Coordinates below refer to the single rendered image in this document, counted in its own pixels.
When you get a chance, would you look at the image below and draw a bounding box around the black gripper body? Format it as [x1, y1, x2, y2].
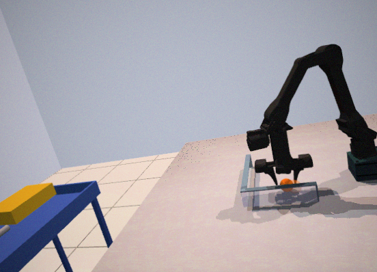
[255, 144, 313, 173]

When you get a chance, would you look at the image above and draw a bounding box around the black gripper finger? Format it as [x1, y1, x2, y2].
[293, 167, 304, 180]
[265, 167, 278, 185]

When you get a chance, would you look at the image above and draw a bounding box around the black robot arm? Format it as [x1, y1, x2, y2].
[247, 44, 377, 174]

